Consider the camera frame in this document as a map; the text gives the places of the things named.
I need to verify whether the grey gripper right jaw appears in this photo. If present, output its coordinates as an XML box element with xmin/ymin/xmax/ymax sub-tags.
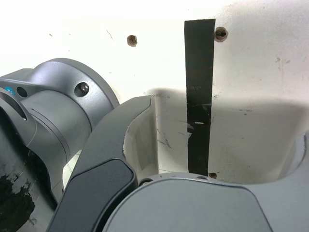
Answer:
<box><xmin>102</xmin><ymin>130</ymin><xmax>309</xmax><ymax>232</ymax></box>

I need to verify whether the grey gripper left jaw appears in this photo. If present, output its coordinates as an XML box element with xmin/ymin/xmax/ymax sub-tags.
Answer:
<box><xmin>47</xmin><ymin>95</ymin><xmax>159</xmax><ymax>232</ymax></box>

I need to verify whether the black tape strip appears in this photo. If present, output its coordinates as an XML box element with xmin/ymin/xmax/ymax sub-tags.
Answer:
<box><xmin>184</xmin><ymin>18</ymin><xmax>216</xmax><ymax>176</ymax></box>

